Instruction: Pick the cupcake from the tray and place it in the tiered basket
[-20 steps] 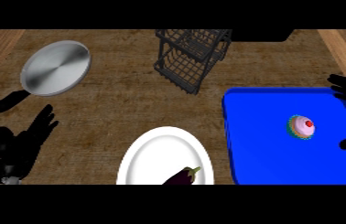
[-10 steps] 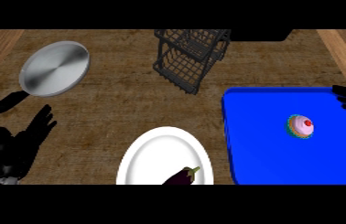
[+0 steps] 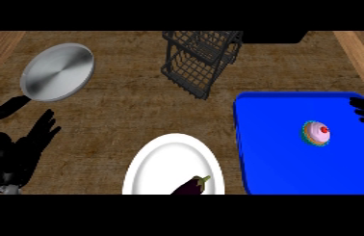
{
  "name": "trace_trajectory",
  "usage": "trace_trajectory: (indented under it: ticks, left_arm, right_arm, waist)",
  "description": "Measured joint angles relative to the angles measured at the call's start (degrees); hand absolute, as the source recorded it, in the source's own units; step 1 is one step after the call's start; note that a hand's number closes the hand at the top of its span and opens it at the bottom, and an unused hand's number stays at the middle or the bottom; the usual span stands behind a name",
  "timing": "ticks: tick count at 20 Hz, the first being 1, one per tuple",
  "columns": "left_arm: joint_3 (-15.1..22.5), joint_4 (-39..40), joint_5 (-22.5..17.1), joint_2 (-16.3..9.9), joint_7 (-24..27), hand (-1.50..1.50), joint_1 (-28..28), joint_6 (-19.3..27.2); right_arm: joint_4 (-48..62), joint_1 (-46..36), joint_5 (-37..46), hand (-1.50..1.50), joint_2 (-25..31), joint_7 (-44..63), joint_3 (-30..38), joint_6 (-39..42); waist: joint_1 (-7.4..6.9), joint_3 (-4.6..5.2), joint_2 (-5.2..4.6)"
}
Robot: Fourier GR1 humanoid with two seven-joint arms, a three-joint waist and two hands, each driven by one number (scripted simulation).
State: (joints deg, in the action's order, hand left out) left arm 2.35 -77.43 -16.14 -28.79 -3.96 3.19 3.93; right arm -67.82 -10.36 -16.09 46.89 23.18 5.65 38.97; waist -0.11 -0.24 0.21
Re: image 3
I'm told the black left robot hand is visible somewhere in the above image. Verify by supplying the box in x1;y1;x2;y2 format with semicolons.
0;108;62;187

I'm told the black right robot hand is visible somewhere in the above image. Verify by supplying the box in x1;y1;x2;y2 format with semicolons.
348;96;364;123

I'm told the pink frosted cupcake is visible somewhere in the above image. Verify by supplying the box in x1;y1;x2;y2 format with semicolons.
301;119;332;147

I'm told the blue tray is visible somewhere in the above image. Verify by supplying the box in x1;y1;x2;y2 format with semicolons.
232;91;364;196

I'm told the silver frying pan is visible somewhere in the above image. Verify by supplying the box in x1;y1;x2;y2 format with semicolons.
0;42;98;120

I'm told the white plate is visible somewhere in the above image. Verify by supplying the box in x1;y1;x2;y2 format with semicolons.
121;133;226;196

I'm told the purple eggplant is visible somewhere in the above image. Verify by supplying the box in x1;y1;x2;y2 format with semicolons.
170;174;213;196

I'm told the black wire tiered basket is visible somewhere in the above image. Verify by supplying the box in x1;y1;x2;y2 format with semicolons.
159;31;245;101

